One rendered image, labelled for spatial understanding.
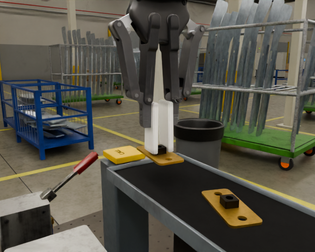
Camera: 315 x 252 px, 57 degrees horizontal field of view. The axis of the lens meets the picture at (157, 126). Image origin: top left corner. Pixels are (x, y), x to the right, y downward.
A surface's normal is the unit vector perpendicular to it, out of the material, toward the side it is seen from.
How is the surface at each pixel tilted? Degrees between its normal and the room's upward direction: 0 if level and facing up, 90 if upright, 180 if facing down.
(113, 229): 90
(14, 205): 0
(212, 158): 93
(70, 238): 0
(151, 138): 89
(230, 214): 0
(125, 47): 90
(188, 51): 80
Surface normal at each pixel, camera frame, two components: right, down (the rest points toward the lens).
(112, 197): -0.83, 0.12
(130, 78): 0.43, 0.19
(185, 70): -0.89, -0.07
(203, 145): 0.11, 0.27
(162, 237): 0.00, -0.98
